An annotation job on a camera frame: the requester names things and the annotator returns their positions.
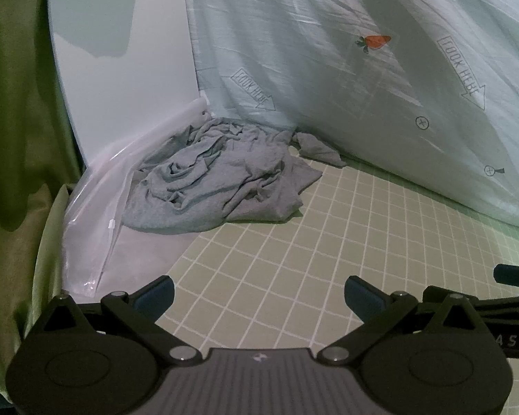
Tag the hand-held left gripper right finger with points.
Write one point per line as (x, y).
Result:
(361, 294)

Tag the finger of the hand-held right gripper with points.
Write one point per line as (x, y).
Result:
(514, 274)
(501, 303)

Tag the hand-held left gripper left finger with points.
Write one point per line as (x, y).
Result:
(158, 296)

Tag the grey garment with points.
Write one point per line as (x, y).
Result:
(225, 173)

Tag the green grid mat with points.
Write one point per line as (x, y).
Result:
(328, 233)

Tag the clear plastic bag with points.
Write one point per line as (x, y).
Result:
(91, 224)

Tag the white board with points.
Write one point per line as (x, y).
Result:
(125, 95)

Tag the green curtain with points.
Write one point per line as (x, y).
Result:
(17, 95)

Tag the light blue carrot print quilt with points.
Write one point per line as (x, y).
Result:
(328, 30)

